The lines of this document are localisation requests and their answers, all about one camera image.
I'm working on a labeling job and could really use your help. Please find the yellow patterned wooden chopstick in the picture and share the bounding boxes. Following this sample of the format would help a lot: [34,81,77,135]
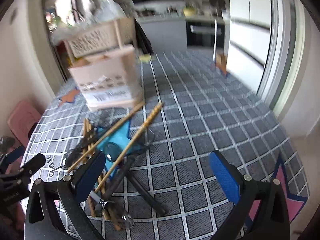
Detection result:
[94,102,164,193]

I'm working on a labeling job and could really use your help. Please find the black handled metal spoon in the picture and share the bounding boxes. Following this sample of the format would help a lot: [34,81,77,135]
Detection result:
[102,144,167,216]

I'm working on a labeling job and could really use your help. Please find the plain wooden chopstick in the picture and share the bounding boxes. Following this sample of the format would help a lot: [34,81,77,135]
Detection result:
[67,101,145,173]

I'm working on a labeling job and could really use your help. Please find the pink plastic stool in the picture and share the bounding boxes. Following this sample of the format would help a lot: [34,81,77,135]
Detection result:
[7,100,41,148]

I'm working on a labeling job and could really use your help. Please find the grey checkered tablecloth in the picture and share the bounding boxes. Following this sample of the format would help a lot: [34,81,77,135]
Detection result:
[23,52,309,239]

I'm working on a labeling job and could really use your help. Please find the beige utensil holder caddy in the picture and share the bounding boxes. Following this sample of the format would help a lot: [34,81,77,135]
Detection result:
[69,44,143,112]

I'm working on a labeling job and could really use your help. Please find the beige flower-pattern rack basket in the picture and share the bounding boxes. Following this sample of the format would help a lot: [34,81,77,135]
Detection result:
[64,17,136,59]

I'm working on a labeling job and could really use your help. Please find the black built-in oven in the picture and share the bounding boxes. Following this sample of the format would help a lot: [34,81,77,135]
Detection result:
[185,21,225,48]

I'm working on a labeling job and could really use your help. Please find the white refrigerator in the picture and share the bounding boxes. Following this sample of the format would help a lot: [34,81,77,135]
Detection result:
[227,0,272,93]

